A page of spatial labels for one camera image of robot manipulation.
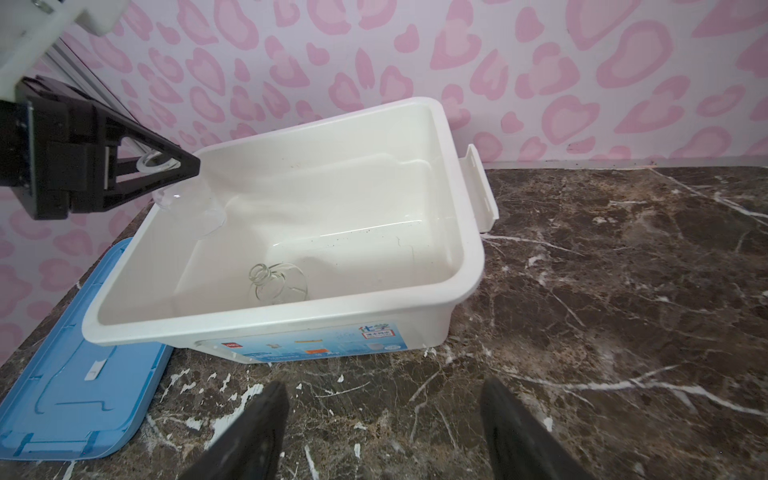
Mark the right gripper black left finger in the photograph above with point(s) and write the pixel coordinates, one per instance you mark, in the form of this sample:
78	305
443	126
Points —
250	448

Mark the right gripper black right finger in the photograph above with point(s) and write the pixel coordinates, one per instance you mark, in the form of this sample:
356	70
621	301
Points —
519	446

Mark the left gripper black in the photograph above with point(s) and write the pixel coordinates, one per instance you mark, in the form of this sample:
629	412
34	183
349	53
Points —
116	160

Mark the small clear glass beaker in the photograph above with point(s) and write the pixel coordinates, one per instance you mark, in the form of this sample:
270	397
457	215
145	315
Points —
191	202

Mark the clear glass flask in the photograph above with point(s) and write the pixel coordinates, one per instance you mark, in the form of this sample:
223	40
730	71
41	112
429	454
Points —
276	284

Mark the blue plastic bin lid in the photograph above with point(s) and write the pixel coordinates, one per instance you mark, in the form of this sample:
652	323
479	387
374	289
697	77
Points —
76	400

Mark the white plastic storage bin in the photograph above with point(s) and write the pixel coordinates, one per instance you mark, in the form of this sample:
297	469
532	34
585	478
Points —
376	208

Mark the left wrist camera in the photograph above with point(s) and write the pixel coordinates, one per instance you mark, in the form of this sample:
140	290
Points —
30	27

